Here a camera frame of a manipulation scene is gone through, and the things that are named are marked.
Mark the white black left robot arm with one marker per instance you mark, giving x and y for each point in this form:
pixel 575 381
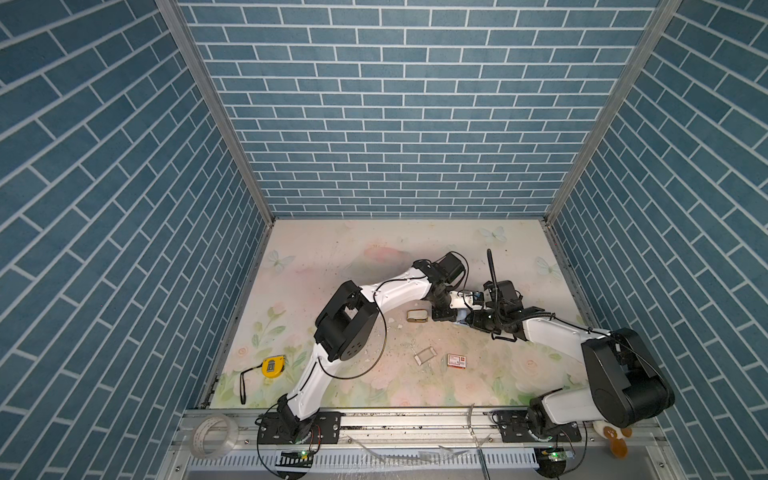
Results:
pixel 344 326

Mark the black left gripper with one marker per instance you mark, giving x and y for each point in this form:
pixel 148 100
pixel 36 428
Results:
pixel 445 314

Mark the green circuit board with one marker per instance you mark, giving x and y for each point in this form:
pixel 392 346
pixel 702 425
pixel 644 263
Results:
pixel 288 460
pixel 552 462

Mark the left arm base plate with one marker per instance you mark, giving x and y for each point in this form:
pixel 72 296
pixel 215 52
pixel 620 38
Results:
pixel 275 429

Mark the green circuit board left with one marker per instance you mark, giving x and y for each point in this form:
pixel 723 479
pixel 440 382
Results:
pixel 288 460

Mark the brown white plush toy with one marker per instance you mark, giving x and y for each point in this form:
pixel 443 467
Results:
pixel 616 436

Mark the green circuit board right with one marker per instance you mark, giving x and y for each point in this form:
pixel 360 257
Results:
pixel 552 462

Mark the red white staple box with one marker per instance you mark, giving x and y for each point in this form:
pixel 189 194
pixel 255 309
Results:
pixel 456 361

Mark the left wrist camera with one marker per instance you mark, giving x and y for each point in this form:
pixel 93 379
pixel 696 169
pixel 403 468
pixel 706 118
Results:
pixel 467 299

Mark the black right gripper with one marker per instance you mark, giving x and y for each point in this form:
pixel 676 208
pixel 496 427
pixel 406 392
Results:
pixel 473 320

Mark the aluminium front rail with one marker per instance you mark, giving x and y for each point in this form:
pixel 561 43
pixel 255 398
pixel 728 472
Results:
pixel 450 427

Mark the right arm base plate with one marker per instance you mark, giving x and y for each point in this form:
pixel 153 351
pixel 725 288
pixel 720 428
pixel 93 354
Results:
pixel 518 425

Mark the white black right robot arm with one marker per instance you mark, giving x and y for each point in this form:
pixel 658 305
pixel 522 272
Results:
pixel 624 384

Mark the yellow tape measure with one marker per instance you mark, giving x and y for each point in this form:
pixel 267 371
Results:
pixel 273 367

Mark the clear tape roll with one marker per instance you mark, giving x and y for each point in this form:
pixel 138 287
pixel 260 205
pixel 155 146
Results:
pixel 214 437

